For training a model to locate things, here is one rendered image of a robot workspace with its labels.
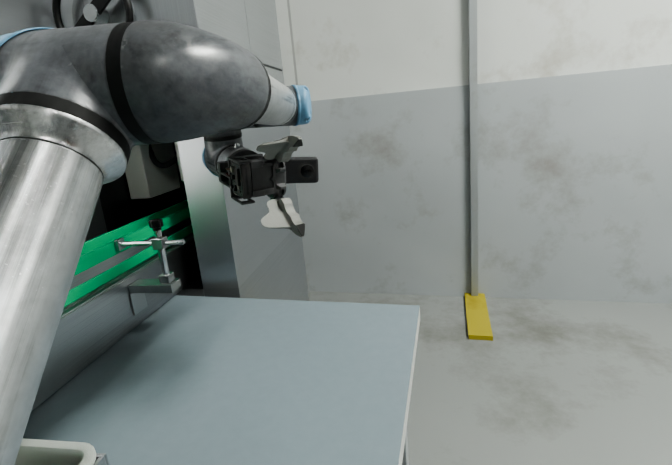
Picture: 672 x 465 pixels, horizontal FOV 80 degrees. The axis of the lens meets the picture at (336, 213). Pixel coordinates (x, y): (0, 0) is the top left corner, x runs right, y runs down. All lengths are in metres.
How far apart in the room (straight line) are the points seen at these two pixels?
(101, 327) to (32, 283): 0.65
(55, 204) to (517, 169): 2.36
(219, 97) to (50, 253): 0.19
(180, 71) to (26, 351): 0.25
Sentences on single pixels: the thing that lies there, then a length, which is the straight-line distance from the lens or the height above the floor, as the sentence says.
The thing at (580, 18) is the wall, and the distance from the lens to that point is 2.60.
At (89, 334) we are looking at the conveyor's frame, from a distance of 0.99.
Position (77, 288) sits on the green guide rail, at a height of 0.91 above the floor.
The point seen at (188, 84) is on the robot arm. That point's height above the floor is 1.24.
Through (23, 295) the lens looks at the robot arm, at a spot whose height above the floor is 1.10.
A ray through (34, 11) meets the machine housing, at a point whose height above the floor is 1.50.
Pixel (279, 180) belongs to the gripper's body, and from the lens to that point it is 0.68.
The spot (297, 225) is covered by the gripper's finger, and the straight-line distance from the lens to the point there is 0.63.
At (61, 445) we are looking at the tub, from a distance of 0.65.
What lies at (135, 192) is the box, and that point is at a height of 1.02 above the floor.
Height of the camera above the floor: 1.20
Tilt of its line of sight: 14 degrees down
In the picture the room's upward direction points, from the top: 5 degrees counter-clockwise
